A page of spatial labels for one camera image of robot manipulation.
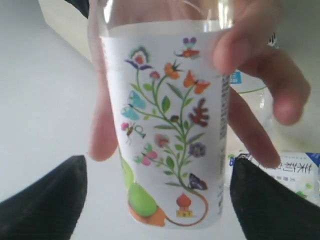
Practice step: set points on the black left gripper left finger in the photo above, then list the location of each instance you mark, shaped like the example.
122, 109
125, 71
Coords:
50, 208

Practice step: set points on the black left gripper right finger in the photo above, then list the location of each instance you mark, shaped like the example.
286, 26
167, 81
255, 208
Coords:
268, 210

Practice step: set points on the floral label square bottle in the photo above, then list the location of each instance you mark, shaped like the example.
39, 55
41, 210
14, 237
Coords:
169, 105

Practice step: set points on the person's open hand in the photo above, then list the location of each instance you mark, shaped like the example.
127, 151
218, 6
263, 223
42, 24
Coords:
243, 48

